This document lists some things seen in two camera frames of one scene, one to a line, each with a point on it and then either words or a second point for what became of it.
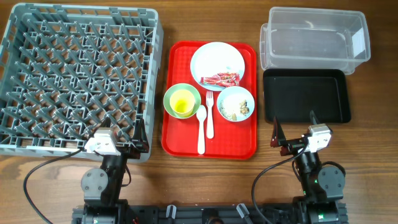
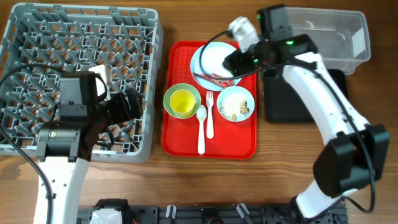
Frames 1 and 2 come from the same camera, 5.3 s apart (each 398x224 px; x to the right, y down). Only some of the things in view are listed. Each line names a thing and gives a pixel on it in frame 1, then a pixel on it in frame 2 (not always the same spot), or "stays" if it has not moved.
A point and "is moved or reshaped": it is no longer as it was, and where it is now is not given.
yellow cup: (182, 102) stays
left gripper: (140, 143) -> (124, 113)
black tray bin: (292, 94) stays
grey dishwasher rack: (64, 70) stays
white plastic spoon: (201, 114) stays
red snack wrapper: (224, 79) is moved or reshaped
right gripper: (278, 140) -> (236, 64)
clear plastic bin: (308, 38) stays
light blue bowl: (236, 104) stays
